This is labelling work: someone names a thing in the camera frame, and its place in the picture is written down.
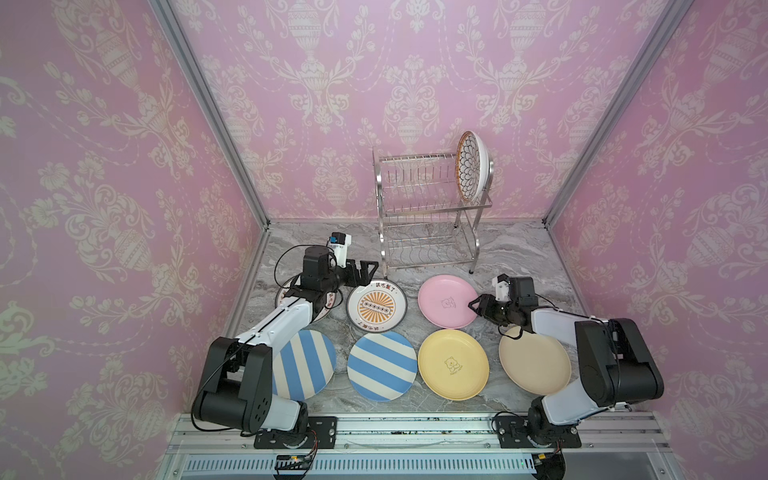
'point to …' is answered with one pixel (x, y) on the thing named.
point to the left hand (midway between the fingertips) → (367, 264)
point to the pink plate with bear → (444, 300)
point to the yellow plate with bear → (453, 364)
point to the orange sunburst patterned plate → (377, 307)
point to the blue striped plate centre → (382, 366)
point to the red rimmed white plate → (289, 284)
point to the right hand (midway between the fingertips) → (476, 306)
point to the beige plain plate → (534, 364)
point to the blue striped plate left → (304, 367)
